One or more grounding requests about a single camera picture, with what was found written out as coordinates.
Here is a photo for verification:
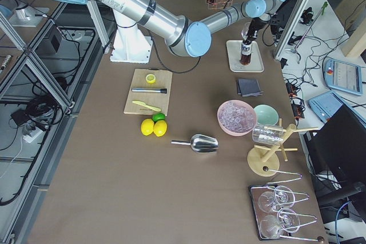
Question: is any black monitor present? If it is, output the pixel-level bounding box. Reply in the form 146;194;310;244
308;105;365;186

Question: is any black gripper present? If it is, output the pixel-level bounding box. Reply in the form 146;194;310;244
242;17;270;45

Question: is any green bowl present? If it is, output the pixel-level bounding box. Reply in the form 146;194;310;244
254;105;279;125

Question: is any steel muddler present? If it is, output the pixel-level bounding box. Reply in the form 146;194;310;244
131;87;168;94

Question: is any cream serving tray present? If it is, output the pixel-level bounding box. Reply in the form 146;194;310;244
226;40;264;73

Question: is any clear wine glass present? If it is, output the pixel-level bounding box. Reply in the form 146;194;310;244
241;22;250;40

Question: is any pink bowl with ice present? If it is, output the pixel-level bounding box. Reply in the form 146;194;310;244
217;100;257;137

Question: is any upside wine glass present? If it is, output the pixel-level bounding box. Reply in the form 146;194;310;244
258;208;317;241
257;185;309;213

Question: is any metal ice scoop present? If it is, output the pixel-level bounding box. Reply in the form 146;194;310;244
171;134;219;153

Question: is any white pillar mount base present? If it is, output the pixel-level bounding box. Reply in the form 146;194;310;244
110;10;152;64

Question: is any black tray with glasses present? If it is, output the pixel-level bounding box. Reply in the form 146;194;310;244
247;183;327;242

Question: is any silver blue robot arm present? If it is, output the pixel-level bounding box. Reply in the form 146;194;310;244
56;0;285;57

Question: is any wooden glass tree stand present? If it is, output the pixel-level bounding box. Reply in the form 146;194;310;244
247;124;319;177

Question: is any yellow plastic knife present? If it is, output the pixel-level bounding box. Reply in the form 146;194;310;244
132;100;161;113

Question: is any blue teach pendant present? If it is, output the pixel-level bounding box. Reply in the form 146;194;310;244
324;58;363;96
308;91;350;123

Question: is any half lemon slice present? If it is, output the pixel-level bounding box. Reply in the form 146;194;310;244
145;74;156;84

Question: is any tea bottle white cap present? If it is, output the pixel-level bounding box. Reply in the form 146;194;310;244
240;42;252;65

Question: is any green lime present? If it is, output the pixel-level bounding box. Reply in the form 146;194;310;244
152;113;166;122

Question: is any clear textured glass cup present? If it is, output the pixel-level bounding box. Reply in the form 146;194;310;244
252;123;286;145

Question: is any dark grey folded cloth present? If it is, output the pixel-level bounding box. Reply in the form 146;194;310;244
237;78;262;97

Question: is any yellow lemon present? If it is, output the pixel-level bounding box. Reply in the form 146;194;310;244
140;118;154;136
153;120;168;137

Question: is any aluminium frame post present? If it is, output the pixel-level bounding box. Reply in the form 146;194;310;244
273;0;309;61

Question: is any wooden cutting board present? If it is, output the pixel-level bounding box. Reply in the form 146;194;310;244
124;69;173;115

